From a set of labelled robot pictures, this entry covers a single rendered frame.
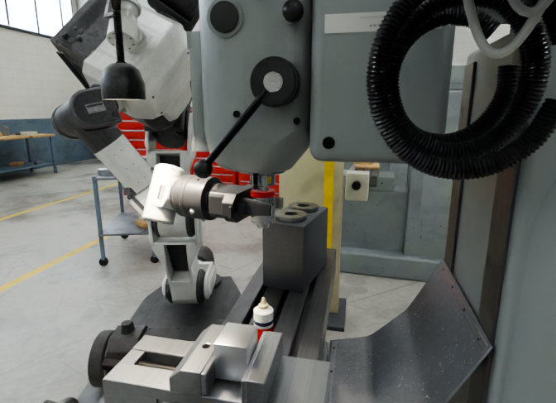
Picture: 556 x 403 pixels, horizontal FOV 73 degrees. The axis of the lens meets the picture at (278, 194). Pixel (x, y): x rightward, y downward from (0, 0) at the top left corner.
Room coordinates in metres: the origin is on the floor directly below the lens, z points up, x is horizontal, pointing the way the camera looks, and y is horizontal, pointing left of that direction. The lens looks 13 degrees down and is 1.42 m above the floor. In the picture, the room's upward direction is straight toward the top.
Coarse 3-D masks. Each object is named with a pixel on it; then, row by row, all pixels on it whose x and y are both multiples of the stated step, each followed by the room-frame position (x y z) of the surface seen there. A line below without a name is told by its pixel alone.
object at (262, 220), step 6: (252, 198) 0.67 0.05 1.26; (258, 198) 0.67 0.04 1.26; (264, 198) 0.66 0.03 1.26; (270, 198) 0.67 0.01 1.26; (252, 216) 0.67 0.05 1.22; (258, 216) 0.67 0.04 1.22; (264, 216) 0.66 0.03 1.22; (270, 216) 0.67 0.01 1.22; (252, 222) 0.67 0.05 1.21; (258, 222) 0.67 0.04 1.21; (264, 222) 0.66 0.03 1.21; (270, 222) 0.67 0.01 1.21
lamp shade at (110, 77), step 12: (108, 72) 0.64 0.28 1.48; (120, 72) 0.64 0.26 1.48; (132, 72) 0.66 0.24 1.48; (108, 84) 0.64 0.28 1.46; (120, 84) 0.64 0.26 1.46; (132, 84) 0.65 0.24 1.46; (144, 84) 0.68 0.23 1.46; (108, 96) 0.64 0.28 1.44; (120, 96) 0.64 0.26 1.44; (132, 96) 0.65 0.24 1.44; (144, 96) 0.67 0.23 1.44
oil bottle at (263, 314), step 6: (264, 300) 0.69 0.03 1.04; (258, 306) 0.69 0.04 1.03; (264, 306) 0.68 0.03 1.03; (270, 306) 0.70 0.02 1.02; (258, 312) 0.68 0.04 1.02; (264, 312) 0.67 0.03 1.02; (270, 312) 0.68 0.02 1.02; (258, 318) 0.67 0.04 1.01; (264, 318) 0.67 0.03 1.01; (270, 318) 0.67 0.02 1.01; (258, 324) 0.67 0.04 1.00; (264, 324) 0.67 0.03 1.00; (270, 324) 0.67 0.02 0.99; (258, 330) 0.67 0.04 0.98; (264, 330) 0.67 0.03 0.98; (270, 330) 0.67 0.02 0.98; (258, 336) 0.67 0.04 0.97
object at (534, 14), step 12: (468, 0) 0.38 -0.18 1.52; (516, 0) 0.35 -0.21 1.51; (540, 0) 0.36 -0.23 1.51; (552, 0) 0.34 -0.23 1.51; (468, 12) 0.38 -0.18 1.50; (528, 12) 0.35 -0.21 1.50; (540, 12) 0.34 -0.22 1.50; (468, 24) 0.38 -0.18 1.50; (528, 24) 0.36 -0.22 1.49; (480, 36) 0.37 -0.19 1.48; (516, 36) 0.37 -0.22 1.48; (480, 48) 0.38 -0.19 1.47; (492, 48) 0.37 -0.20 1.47; (504, 48) 0.37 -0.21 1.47; (516, 48) 0.37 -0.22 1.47
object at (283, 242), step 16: (288, 208) 1.10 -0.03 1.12; (304, 208) 1.05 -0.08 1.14; (320, 208) 1.10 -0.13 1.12; (272, 224) 0.95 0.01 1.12; (288, 224) 0.93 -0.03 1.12; (304, 224) 0.93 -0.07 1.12; (320, 224) 1.04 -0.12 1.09; (272, 240) 0.95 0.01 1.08; (288, 240) 0.93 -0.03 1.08; (304, 240) 0.92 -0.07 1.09; (320, 240) 1.05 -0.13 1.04; (272, 256) 0.95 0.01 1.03; (288, 256) 0.93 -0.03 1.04; (304, 256) 0.92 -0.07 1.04; (320, 256) 1.05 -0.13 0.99; (272, 272) 0.95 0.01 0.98; (288, 272) 0.93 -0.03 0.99; (304, 272) 0.92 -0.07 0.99; (288, 288) 0.93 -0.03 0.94; (304, 288) 0.92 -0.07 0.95
